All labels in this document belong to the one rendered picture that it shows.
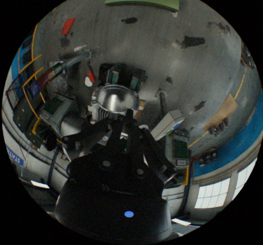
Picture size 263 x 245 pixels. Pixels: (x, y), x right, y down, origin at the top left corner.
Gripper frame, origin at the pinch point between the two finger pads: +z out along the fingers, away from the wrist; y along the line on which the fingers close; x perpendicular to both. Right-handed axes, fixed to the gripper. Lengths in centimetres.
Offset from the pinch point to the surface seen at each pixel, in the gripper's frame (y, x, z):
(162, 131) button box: 15.3, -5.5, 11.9
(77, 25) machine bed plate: -50, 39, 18
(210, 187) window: 572, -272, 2
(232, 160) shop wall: 548, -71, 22
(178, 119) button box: 17.3, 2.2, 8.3
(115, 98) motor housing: -7.7, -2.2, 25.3
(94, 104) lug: -11.5, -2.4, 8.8
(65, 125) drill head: -41, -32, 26
